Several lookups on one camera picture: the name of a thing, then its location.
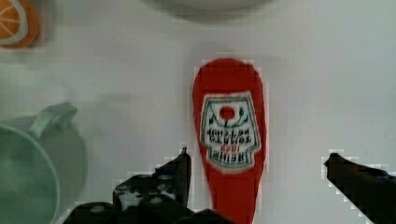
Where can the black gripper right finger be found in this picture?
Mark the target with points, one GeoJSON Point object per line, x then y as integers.
{"type": "Point", "coordinates": [371, 190]}

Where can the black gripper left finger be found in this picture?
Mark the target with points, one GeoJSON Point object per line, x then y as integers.
{"type": "Point", "coordinates": [172, 179]}

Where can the red ketchup bottle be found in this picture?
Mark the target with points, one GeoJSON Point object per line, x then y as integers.
{"type": "Point", "coordinates": [229, 118]}

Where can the green mug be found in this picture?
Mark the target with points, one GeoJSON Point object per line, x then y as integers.
{"type": "Point", "coordinates": [43, 166]}

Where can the grey round plate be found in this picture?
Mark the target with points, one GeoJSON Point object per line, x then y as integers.
{"type": "Point", "coordinates": [209, 4]}

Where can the orange slice toy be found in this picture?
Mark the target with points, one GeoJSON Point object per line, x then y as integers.
{"type": "Point", "coordinates": [19, 24]}

